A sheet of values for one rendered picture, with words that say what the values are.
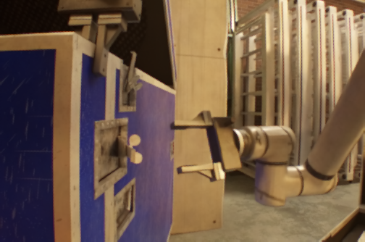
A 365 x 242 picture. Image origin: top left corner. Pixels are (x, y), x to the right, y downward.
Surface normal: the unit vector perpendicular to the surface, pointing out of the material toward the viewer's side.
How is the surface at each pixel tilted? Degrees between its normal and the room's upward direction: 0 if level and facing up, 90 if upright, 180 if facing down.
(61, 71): 90
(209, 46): 90
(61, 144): 90
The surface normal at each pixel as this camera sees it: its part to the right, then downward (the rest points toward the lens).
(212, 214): 0.26, 0.00
